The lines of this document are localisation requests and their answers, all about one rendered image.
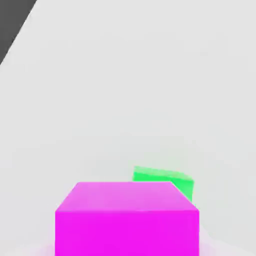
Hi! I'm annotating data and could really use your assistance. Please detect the small magenta cube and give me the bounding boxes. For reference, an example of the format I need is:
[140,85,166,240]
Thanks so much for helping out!
[54,181,200,256]

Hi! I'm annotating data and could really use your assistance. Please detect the small green cube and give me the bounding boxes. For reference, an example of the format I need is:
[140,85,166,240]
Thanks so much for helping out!
[132,165,195,204]

